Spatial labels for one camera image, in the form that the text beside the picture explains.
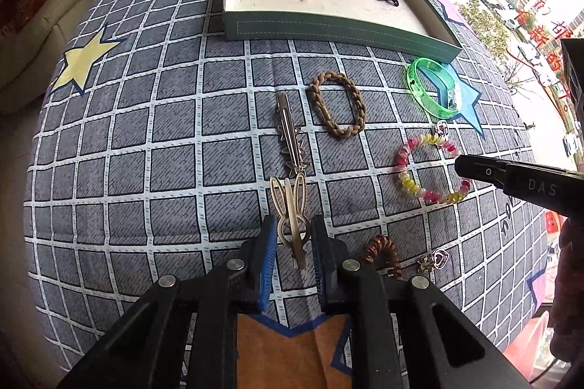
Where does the grey checked star blanket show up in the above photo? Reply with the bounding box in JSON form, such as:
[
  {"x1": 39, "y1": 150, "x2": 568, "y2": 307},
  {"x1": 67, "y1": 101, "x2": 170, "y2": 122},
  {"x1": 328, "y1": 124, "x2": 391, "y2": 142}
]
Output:
[{"x1": 23, "y1": 0, "x2": 553, "y2": 385}]

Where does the pink yellow spiral hair tie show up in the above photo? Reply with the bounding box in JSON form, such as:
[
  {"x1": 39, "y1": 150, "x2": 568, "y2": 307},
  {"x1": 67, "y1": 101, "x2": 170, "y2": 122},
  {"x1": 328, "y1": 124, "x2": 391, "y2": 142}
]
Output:
[{"x1": 395, "y1": 133, "x2": 473, "y2": 205}]

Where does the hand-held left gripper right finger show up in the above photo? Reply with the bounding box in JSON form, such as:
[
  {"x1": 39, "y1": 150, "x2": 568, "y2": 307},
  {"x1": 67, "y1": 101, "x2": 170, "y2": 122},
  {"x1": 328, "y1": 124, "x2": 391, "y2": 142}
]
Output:
[{"x1": 311, "y1": 214, "x2": 532, "y2": 389}]

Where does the gold rabbit hair clip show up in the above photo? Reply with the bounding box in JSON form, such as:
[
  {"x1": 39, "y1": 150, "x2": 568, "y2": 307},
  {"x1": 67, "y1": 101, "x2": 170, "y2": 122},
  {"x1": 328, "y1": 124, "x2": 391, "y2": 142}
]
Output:
[{"x1": 269, "y1": 174, "x2": 313, "y2": 270}]

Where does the green translucent bracelet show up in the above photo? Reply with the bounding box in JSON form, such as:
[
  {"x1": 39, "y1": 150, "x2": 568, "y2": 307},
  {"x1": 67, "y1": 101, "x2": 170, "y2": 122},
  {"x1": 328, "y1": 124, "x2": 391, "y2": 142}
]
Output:
[{"x1": 406, "y1": 57, "x2": 461, "y2": 122}]

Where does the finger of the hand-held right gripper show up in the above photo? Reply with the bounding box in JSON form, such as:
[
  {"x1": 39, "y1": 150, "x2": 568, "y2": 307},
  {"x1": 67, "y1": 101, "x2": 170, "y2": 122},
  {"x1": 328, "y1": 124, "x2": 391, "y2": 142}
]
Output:
[{"x1": 455, "y1": 154, "x2": 509, "y2": 191}]

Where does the green shallow jewelry box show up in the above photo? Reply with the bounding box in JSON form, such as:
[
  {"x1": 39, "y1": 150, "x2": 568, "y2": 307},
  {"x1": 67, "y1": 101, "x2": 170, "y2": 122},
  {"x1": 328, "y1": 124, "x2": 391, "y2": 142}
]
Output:
[{"x1": 222, "y1": 0, "x2": 462, "y2": 65}]

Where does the cream sofa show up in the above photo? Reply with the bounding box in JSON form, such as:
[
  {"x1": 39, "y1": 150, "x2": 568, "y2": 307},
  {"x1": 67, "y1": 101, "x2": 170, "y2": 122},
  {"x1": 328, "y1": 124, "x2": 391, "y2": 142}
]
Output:
[{"x1": 0, "y1": 0, "x2": 99, "y2": 113}]

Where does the brown braided hair tie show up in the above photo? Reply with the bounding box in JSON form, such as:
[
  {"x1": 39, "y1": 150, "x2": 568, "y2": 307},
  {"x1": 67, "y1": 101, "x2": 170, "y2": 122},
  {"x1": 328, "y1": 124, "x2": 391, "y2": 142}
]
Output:
[{"x1": 308, "y1": 70, "x2": 367, "y2": 138}]

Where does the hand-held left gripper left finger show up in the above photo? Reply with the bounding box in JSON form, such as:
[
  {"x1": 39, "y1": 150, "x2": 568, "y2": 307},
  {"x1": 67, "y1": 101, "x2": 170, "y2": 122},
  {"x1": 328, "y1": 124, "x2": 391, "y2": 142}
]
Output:
[{"x1": 57, "y1": 214, "x2": 279, "y2": 389}]

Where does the gold star hair clip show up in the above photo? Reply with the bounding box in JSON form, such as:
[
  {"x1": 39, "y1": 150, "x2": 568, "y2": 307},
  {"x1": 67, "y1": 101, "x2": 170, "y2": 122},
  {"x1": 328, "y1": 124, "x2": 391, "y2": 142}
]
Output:
[{"x1": 275, "y1": 92, "x2": 311, "y2": 177}]

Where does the brown spiral hair tie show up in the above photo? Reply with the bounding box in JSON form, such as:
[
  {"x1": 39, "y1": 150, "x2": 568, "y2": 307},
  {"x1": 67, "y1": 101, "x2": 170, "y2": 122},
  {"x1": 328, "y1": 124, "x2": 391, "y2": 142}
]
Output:
[{"x1": 362, "y1": 235, "x2": 403, "y2": 280}]

